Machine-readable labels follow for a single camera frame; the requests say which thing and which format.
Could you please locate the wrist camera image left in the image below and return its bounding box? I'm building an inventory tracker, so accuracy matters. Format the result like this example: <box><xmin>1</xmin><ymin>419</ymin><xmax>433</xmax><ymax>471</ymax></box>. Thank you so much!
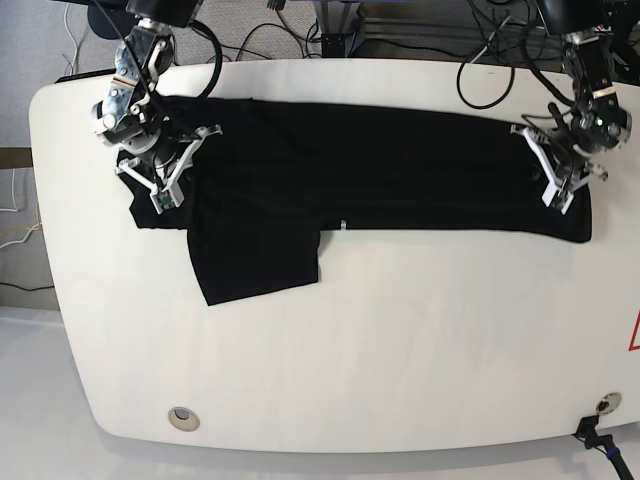
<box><xmin>150</xmin><ymin>186</ymin><xmax>184</xmax><ymax>215</ymax></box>

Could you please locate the metal table grommet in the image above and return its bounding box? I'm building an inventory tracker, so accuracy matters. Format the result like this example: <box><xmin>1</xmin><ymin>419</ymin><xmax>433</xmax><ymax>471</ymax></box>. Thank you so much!
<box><xmin>168</xmin><ymin>407</ymin><xmax>200</xmax><ymax>432</ymax></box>
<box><xmin>596</xmin><ymin>392</ymin><xmax>622</xmax><ymax>415</ymax></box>

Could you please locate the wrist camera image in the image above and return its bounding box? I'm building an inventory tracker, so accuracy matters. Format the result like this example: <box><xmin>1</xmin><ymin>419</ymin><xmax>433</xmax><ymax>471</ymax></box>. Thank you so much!
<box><xmin>542</xmin><ymin>183</ymin><xmax>574</xmax><ymax>215</ymax></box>
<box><xmin>150</xmin><ymin>186</ymin><xmax>184</xmax><ymax>215</ymax></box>

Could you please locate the black flat bar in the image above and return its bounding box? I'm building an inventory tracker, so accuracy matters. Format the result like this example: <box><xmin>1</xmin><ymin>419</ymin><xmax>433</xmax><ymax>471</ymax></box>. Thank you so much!
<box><xmin>54</xmin><ymin>69</ymin><xmax>114</xmax><ymax>84</ymax></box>

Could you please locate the red warning triangle sticker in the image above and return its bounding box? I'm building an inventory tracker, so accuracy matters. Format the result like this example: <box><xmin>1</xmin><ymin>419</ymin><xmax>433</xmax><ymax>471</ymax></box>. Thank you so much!
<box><xmin>628</xmin><ymin>312</ymin><xmax>640</xmax><ymax>351</ymax></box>

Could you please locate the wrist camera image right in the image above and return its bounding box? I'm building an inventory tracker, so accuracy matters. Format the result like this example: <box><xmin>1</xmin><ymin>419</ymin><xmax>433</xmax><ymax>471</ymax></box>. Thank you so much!
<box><xmin>542</xmin><ymin>183</ymin><xmax>574</xmax><ymax>215</ymax></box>

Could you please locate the white cable on floor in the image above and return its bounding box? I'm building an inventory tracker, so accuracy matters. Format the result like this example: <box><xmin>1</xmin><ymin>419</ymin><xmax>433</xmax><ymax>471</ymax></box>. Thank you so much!
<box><xmin>62</xmin><ymin>0</ymin><xmax>81</xmax><ymax>71</ymax></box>

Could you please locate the aluminium frame post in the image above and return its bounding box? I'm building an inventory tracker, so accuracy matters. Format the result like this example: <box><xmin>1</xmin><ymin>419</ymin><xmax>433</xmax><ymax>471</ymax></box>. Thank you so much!
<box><xmin>313</xmin><ymin>1</ymin><xmax>364</xmax><ymax>59</ymax></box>

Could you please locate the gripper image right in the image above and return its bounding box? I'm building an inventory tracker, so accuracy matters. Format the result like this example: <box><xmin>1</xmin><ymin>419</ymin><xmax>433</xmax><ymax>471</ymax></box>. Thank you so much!
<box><xmin>510</xmin><ymin>124</ymin><xmax>609</xmax><ymax>193</ymax></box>

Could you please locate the black T-shirt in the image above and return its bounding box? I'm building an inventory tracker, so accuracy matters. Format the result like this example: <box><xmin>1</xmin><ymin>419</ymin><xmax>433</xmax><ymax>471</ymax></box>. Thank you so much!
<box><xmin>123</xmin><ymin>97</ymin><xmax>592</xmax><ymax>305</ymax></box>

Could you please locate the left metal table grommet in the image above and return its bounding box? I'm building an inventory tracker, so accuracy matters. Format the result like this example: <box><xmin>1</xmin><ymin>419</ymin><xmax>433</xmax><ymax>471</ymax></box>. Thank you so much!
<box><xmin>168</xmin><ymin>407</ymin><xmax>200</xmax><ymax>432</ymax></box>

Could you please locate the right metal table grommet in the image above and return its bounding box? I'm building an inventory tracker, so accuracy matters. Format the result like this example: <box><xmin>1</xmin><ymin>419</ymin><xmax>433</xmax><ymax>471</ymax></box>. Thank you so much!
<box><xmin>596</xmin><ymin>392</ymin><xmax>622</xmax><ymax>415</ymax></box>

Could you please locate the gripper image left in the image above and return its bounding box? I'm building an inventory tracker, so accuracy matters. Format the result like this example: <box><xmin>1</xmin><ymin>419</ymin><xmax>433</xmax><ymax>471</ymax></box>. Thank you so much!
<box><xmin>115</xmin><ymin>124</ymin><xmax>223</xmax><ymax>195</ymax></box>

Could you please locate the black clamp with cable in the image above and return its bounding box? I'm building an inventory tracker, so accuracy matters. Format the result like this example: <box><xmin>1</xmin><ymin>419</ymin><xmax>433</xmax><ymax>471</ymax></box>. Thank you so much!
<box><xmin>573</xmin><ymin>415</ymin><xmax>634</xmax><ymax>480</ymax></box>

